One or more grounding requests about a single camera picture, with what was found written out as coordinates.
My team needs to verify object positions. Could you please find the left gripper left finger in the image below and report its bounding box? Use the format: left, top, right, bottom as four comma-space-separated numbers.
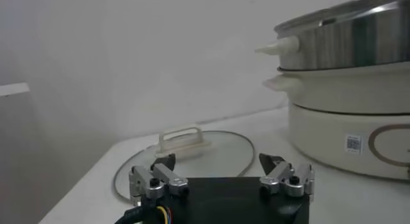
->
128, 153, 190, 207

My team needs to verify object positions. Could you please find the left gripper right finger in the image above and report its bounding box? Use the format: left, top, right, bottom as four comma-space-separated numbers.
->
258, 153, 315, 199

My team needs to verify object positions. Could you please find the stainless steel steamer basket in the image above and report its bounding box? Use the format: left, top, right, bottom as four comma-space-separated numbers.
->
255, 0, 410, 72

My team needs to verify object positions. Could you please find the round glass pot lid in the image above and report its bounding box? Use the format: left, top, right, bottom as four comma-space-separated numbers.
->
111, 124, 257, 205

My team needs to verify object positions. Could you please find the cream electric cooking pot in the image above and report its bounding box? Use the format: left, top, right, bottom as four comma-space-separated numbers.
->
262, 61, 410, 182

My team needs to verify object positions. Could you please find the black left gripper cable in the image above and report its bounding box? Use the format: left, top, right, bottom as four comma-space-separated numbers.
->
113, 205, 172, 224

